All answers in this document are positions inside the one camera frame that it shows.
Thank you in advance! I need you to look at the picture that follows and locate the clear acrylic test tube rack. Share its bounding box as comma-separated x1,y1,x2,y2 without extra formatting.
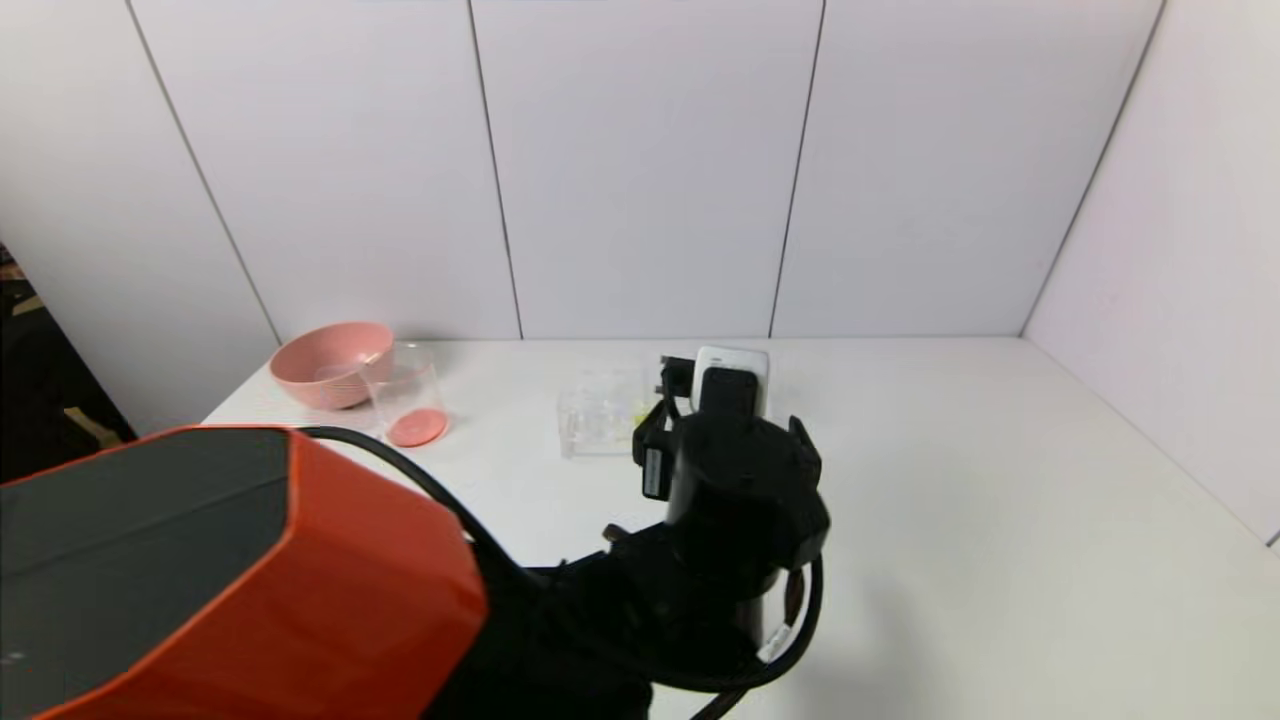
558,365,669,459

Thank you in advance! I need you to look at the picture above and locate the clear glass beaker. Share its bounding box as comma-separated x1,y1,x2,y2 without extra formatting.
362,343,449,451

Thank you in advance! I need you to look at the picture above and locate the pink plastic bowl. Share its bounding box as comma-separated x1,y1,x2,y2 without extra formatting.
269,322,395,411

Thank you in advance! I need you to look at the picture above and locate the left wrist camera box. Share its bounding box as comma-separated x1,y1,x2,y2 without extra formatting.
660,346,771,416

